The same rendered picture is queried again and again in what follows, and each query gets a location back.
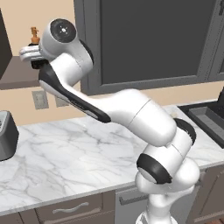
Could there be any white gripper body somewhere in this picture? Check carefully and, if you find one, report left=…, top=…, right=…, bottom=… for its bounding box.
left=18, top=43, right=45, bottom=63

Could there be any orange soap dispenser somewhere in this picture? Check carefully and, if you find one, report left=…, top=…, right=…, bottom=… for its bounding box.
left=28, top=26, right=41, bottom=47

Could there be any dark grey sink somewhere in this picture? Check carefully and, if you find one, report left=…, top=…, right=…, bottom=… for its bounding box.
left=178, top=100, right=224, bottom=149

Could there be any brown base cabinet door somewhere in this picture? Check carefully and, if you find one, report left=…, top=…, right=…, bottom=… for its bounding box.
left=185, top=164, right=224, bottom=224

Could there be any dark brown open shelf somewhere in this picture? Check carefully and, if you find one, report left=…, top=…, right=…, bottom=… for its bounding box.
left=0, top=56, right=42, bottom=90

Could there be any grey toaster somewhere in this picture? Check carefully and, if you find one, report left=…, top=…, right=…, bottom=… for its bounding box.
left=0, top=110, right=20, bottom=162

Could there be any brown drawer front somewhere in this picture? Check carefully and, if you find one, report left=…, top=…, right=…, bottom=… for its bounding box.
left=34, top=192, right=105, bottom=224

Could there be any grey dishwasher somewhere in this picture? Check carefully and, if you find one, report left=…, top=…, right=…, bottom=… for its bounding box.
left=115, top=185, right=151, bottom=224

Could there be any grey wall outlet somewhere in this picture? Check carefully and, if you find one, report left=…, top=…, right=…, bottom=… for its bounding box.
left=54, top=95, right=70, bottom=108
left=31, top=89, right=50, bottom=110

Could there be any silver curved drawer handle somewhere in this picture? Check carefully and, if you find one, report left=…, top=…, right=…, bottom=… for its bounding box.
left=52, top=201, right=90, bottom=214

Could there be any grey dishwasher handle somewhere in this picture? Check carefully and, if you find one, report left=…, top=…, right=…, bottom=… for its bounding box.
left=118, top=192, right=149, bottom=206

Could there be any narrow grey wall cabinet door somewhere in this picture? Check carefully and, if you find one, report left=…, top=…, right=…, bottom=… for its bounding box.
left=207, top=0, right=224, bottom=82

